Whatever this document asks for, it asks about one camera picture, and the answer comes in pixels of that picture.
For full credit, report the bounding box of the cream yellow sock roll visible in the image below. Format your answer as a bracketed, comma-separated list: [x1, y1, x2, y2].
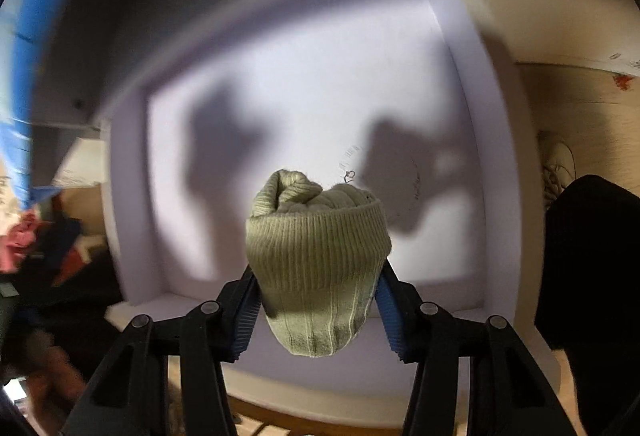
[245, 169, 392, 358]

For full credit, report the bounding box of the red fabric bag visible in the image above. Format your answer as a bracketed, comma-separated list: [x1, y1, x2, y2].
[1, 211, 88, 287]

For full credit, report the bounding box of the black trouser leg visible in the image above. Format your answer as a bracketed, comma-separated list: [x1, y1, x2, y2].
[535, 175, 639, 435]

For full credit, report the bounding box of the white sneaker shoe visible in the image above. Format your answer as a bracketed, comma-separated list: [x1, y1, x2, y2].
[537, 131, 576, 209]

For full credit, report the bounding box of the blue plaid cloth cover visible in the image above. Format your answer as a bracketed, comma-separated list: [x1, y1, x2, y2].
[1, 0, 64, 211]

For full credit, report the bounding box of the open white drawer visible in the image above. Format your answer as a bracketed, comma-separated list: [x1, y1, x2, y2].
[103, 0, 560, 385]

